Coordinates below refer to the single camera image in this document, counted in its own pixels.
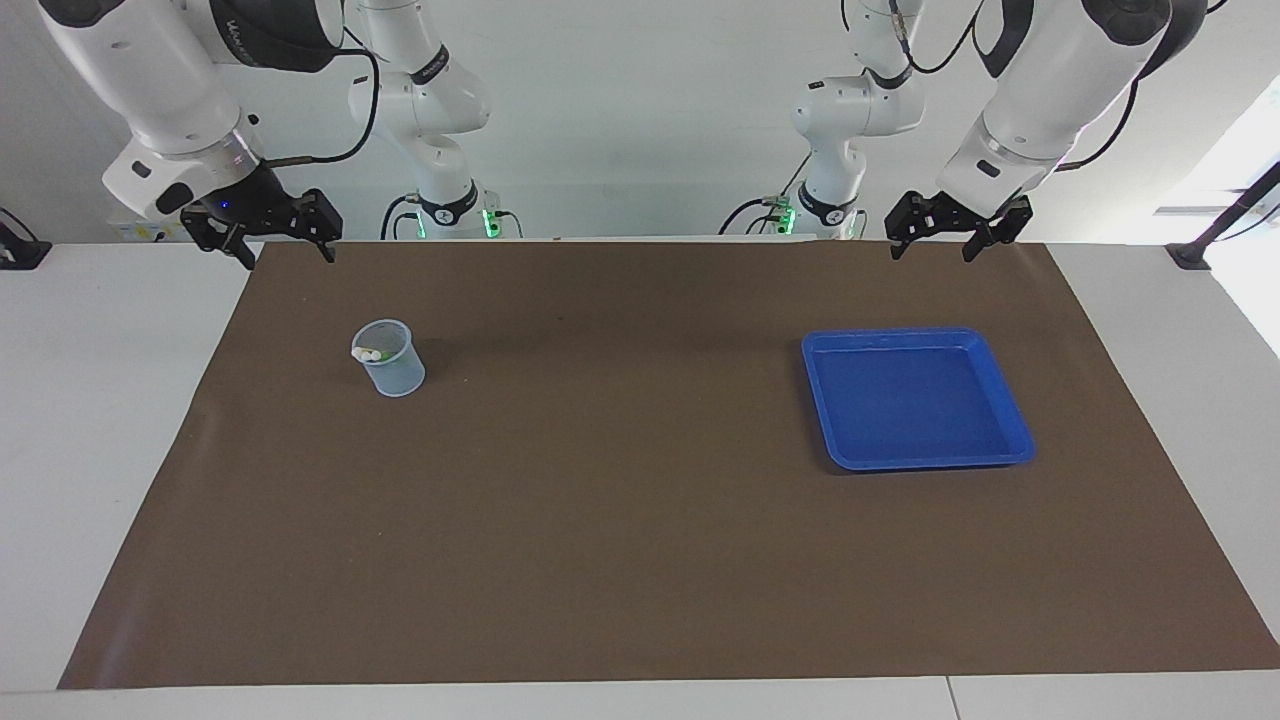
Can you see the black table clamp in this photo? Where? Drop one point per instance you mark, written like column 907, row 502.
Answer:
column 20, row 250

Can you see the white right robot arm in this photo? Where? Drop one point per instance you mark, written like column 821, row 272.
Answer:
column 150, row 80

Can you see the white wall box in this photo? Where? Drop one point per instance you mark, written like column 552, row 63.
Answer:
column 150, row 232

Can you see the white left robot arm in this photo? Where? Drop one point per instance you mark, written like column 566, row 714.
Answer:
column 1050, row 80

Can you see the black clamp with long rod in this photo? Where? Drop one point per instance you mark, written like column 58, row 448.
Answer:
column 1190, row 252

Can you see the clear plastic cup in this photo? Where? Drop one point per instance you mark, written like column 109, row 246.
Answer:
column 395, row 378

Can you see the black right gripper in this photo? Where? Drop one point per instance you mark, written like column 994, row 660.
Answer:
column 250, row 210

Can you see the brown table mat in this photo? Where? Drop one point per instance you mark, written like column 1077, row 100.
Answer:
column 620, row 540

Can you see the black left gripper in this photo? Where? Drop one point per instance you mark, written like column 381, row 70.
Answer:
column 955, row 212

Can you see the blue plastic tray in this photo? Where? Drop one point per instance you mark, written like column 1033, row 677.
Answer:
column 920, row 400

